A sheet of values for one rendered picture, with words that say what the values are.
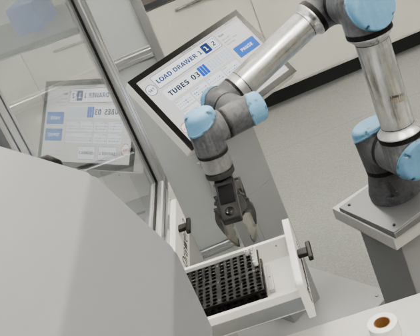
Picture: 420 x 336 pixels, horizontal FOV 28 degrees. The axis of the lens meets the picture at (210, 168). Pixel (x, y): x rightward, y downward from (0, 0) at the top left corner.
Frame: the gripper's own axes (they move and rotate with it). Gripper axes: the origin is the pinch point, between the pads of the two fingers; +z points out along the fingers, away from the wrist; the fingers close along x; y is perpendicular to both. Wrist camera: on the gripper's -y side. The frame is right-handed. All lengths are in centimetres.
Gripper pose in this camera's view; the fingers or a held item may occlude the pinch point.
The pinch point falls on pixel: (245, 241)
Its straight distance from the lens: 205.1
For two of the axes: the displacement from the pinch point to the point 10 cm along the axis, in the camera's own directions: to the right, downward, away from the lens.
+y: -0.3, -4.5, 8.9
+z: 3.3, 8.4, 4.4
